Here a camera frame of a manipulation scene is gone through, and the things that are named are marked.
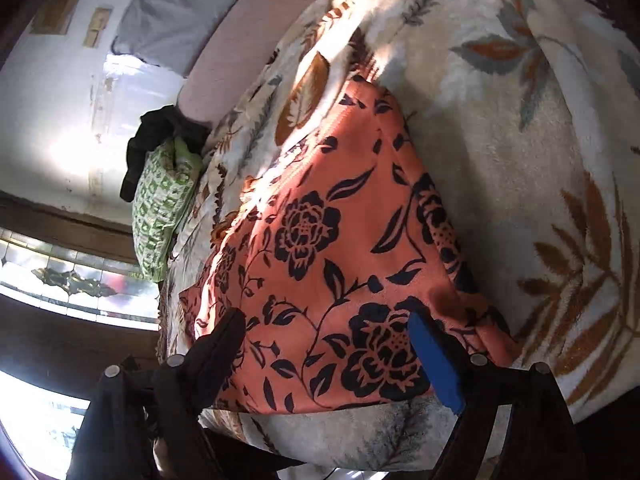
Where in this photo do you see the small beige wall switch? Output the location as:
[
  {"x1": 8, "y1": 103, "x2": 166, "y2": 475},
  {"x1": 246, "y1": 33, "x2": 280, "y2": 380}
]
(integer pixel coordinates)
[{"x1": 82, "y1": 7, "x2": 115, "y2": 50}]

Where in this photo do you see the black cloth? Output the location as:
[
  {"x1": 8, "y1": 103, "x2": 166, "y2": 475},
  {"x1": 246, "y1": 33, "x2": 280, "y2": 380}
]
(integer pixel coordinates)
[{"x1": 119, "y1": 105, "x2": 211, "y2": 204}]

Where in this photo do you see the green patterned pillow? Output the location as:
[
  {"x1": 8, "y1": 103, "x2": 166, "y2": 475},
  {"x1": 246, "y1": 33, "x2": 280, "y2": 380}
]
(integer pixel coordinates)
[{"x1": 131, "y1": 138, "x2": 205, "y2": 284}]

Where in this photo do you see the pink bolster cushion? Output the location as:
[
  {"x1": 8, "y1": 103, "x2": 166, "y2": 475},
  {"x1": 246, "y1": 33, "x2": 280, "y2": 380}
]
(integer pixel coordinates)
[{"x1": 177, "y1": 0, "x2": 372, "y2": 124}]

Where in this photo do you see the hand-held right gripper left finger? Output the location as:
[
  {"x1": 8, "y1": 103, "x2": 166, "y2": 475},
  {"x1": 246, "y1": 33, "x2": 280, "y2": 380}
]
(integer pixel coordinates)
[{"x1": 65, "y1": 307, "x2": 248, "y2": 480}]

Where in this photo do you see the stained glass window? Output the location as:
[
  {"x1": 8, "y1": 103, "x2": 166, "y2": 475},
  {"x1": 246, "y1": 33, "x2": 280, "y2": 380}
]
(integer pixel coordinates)
[{"x1": 0, "y1": 225, "x2": 161, "y2": 332}]

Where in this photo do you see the orange floral shirt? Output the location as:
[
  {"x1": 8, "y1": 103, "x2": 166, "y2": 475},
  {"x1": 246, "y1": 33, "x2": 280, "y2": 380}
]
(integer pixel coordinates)
[{"x1": 179, "y1": 74, "x2": 524, "y2": 414}]

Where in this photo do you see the white leaf print blanket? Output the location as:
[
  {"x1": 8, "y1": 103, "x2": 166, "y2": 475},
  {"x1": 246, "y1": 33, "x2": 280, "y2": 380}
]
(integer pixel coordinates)
[{"x1": 157, "y1": 0, "x2": 640, "y2": 472}]

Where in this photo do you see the grey pillow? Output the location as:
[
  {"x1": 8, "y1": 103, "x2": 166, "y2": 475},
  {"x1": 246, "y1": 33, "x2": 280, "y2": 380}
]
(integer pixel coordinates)
[{"x1": 111, "y1": 0, "x2": 279, "y2": 77}]

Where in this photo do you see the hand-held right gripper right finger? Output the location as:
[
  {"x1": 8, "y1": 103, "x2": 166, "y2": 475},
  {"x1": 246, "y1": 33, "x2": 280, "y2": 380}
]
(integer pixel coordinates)
[{"x1": 406, "y1": 310, "x2": 589, "y2": 480}]

